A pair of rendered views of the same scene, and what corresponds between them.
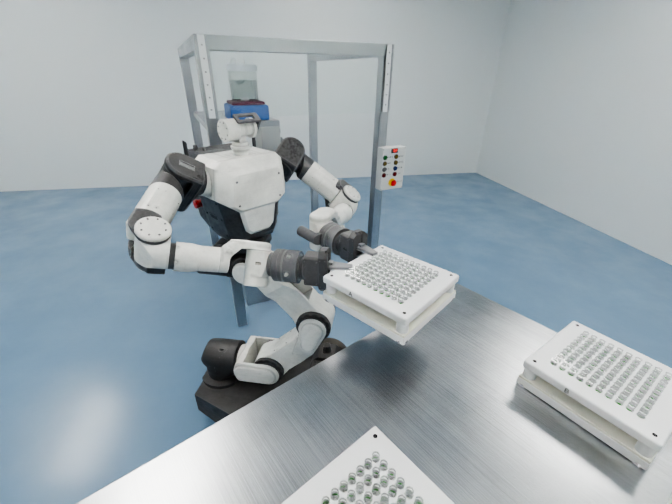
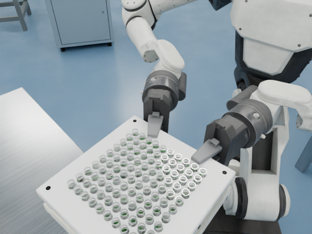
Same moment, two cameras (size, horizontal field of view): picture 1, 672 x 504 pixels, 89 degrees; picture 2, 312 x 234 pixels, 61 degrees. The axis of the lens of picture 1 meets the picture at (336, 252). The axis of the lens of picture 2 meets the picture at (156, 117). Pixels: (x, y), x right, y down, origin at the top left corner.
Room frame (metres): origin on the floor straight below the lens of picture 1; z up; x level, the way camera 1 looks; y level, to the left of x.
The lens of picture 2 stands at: (0.74, -0.41, 1.40)
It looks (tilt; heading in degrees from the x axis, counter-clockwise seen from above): 41 degrees down; 86
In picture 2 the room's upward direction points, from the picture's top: straight up
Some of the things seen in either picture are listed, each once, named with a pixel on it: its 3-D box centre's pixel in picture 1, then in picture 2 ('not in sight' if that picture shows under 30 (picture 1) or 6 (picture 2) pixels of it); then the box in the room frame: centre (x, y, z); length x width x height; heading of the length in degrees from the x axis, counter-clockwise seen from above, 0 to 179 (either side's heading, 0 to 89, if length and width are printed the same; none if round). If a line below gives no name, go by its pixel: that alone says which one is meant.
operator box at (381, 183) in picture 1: (390, 167); not in sight; (2.15, -0.34, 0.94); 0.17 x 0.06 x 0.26; 116
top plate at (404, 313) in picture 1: (391, 278); (139, 183); (0.73, -0.14, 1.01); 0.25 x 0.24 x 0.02; 137
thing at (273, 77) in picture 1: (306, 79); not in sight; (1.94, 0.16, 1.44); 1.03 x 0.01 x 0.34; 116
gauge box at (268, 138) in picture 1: (266, 142); not in sight; (2.02, 0.41, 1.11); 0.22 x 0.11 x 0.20; 26
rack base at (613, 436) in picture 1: (599, 389); not in sight; (0.53, -0.59, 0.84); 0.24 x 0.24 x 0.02; 36
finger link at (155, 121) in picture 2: (340, 264); (154, 124); (0.76, -0.01, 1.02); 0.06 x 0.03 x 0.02; 80
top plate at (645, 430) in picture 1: (607, 373); not in sight; (0.53, -0.59, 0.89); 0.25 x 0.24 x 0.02; 126
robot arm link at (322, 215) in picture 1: (324, 223); (283, 106); (1.06, 0.04, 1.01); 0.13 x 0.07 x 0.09; 156
